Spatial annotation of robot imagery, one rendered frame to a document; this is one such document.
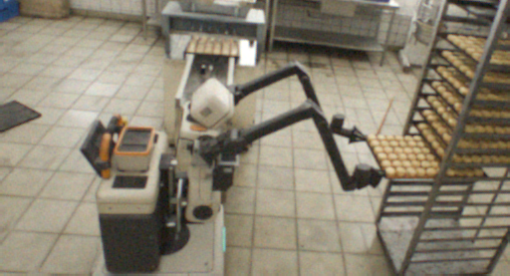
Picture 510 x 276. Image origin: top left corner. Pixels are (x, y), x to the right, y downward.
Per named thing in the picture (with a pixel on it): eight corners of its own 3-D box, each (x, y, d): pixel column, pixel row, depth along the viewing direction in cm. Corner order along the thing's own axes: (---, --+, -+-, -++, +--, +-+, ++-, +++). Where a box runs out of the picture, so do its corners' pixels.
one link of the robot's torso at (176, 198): (167, 232, 212) (166, 196, 200) (173, 196, 236) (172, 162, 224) (219, 231, 218) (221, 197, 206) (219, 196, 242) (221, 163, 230)
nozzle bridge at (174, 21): (169, 43, 324) (168, 0, 307) (259, 50, 336) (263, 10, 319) (161, 58, 296) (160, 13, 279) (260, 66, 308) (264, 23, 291)
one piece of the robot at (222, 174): (203, 191, 195) (204, 155, 185) (205, 157, 219) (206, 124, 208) (236, 192, 199) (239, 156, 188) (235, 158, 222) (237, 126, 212)
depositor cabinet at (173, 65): (184, 85, 446) (185, 10, 405) (250, 90, 458) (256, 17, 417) (165, 151, 337) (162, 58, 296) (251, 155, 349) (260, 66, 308)
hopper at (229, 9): (179, 2, 307) (179, -16, 300) (252, 9, 316) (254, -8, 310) (173, 13, 282) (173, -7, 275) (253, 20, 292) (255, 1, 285)
